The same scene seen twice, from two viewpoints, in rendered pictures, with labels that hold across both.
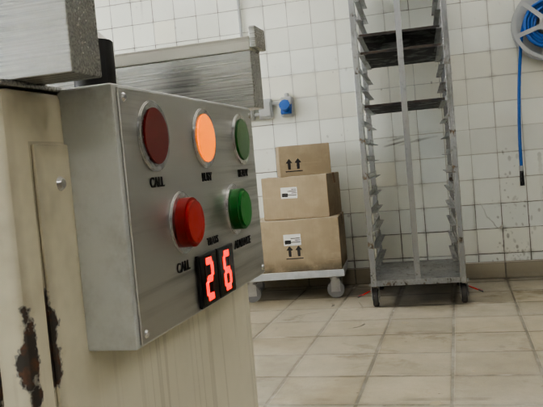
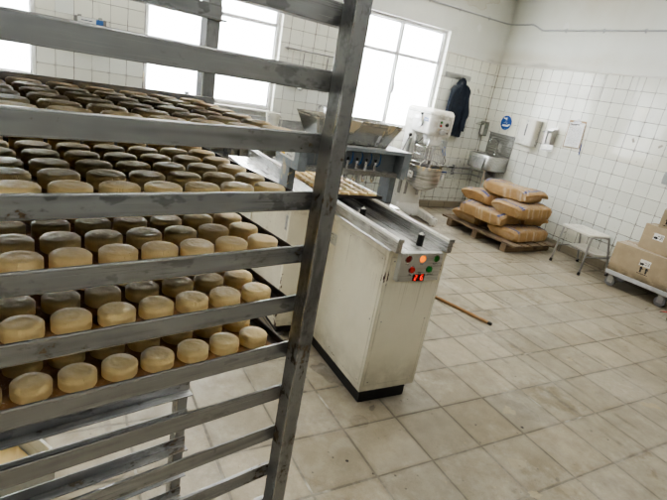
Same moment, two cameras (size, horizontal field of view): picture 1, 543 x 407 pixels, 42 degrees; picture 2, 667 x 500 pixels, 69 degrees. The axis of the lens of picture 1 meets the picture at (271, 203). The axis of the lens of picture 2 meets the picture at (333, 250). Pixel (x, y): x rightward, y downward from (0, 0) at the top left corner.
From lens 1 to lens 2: 1.89 m
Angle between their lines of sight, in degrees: 46
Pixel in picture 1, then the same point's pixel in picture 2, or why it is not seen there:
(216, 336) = (423, 285)
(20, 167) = (389, 259)
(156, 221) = (405, 269)
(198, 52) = (442, 239)
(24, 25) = (394, 246)
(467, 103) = not seen: outside the picture
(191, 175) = (417, 264)
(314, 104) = not seen: outside the picture
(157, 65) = (437, 237)
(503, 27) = not seen: outside the picture
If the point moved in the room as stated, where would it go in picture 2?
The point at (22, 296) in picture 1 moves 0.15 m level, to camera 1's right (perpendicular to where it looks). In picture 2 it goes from (385, 271) to (411, 285)
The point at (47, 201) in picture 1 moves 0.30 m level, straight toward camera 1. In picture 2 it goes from (392, 263) to (362, 280)
